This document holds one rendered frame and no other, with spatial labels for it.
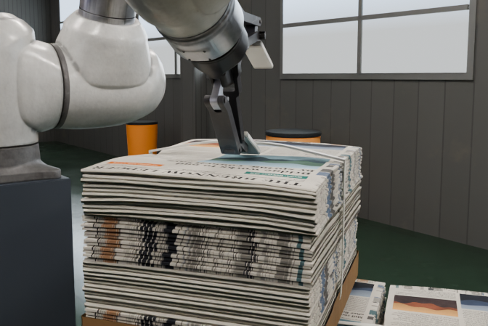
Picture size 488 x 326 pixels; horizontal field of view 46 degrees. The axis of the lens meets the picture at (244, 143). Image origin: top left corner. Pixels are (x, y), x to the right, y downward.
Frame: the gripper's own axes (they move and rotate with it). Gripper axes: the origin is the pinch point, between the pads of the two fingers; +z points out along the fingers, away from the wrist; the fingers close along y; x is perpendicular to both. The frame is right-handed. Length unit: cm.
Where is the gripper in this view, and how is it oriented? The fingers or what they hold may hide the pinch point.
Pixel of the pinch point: (255, 104)
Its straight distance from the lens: 83.1
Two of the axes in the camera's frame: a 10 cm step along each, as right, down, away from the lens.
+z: 2.8, 3.6, 8.9
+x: 9.5, 0.4, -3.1
